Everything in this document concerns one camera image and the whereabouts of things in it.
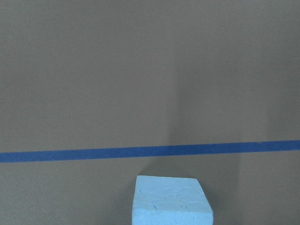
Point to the light blue block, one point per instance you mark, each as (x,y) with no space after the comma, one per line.
(170,201)

